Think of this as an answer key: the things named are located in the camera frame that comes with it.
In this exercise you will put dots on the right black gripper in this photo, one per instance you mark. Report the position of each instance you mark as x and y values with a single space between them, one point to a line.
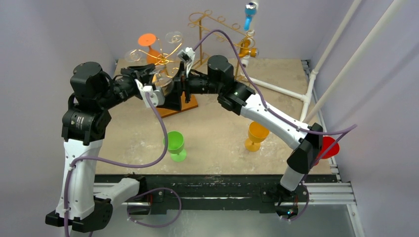
185 87

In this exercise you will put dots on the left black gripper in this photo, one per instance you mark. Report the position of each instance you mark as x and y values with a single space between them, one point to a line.
142 71

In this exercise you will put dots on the orange plastic goblet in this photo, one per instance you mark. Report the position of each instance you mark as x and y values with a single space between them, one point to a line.
152 56

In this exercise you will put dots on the tall clear flute glass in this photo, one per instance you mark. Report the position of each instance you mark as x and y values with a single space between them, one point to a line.
134 55

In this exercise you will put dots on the gold scroll glass rack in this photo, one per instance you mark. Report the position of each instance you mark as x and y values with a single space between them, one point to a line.
166 57

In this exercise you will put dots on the clear glass front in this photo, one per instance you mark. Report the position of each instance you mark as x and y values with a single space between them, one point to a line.
174 37

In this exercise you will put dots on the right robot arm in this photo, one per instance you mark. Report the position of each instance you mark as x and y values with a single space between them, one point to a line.
305 140

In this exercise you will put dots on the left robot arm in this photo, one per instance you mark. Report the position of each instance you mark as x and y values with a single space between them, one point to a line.
84 124

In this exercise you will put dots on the green plastic goblet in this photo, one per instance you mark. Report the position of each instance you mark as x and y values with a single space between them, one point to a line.
176 146

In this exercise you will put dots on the orange pipe fitting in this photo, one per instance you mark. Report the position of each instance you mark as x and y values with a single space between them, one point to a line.
246 48

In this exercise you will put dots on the yellow goblet front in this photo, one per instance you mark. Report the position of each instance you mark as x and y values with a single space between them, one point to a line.
256 135

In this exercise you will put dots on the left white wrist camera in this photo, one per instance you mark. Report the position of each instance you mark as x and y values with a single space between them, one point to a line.
152 96

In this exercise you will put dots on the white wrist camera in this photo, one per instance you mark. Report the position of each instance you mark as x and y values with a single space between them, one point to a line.
187 55
152 96

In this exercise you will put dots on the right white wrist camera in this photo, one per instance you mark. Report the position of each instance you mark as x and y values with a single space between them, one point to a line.
187 55

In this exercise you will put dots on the gold rectangular wire rack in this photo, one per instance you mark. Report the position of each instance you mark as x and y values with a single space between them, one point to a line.
197 19

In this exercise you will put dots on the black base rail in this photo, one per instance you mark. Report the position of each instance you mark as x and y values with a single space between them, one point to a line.
239 192

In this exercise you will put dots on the white pvc pipe frame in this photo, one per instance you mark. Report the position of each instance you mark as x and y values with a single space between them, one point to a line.
365 78

